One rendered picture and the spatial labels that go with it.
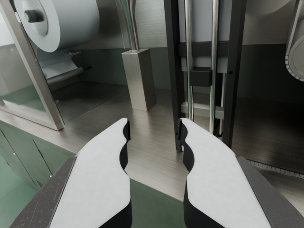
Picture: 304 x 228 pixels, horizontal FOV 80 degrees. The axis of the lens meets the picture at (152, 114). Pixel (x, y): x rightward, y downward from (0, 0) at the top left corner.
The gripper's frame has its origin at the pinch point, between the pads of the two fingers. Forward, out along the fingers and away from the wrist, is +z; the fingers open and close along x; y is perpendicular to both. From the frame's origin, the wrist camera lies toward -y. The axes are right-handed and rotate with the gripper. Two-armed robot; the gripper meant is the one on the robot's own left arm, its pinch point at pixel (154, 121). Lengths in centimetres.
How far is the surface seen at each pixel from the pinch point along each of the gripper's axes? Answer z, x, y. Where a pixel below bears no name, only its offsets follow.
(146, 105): 66, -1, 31
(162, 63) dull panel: 91, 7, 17
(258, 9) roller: 38.0, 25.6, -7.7
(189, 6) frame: 33.9, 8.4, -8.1
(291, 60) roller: 32.6, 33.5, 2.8
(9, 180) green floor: 123, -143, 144
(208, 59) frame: 33.7, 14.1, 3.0
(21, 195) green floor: 102, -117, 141
